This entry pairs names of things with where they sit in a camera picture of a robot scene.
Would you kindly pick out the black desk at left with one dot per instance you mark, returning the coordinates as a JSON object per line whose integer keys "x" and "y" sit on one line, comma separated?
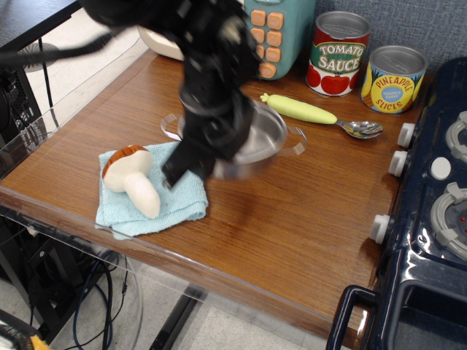
{"x": 25, "y": 21}

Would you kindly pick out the pineapple slices can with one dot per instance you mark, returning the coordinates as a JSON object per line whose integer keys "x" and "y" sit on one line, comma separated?
{"x": 393, "y": 78}

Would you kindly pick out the tomato sauce can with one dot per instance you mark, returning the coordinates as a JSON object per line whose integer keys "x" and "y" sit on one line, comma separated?
{"x": 339, "y": 44}

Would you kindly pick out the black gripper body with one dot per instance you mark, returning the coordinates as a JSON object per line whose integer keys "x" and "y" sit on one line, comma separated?
{"x": 219, "y": 130}

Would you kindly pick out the light blue folded cloth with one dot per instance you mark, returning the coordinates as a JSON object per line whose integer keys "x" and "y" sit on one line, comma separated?
{"x": 187, "y": 200}

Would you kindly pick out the toy microwave oven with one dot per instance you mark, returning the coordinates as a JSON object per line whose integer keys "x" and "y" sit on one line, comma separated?
{"x": 281, "y": 36}

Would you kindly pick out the dark blue toy stove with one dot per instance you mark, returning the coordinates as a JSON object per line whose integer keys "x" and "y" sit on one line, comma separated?
{"x": 420, "y": 298}

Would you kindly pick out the plush toy mushroom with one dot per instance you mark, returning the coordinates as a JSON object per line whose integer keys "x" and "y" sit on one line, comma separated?
{"x": 127, "y": 171}

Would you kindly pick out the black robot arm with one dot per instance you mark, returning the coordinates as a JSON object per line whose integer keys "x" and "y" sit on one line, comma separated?
{"x": 120, "y": 14}

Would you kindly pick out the metal pot with handles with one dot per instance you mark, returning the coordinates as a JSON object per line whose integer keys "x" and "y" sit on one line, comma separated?
{"x": 268, "y": 139}

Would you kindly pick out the spoon with green handle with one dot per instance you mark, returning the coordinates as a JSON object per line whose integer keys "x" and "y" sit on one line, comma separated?
{"x": 308, "y": 113}

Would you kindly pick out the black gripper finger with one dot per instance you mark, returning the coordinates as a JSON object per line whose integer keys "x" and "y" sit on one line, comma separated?
{"x": 186, "y": 156}
{"x": 203, "y": 166}

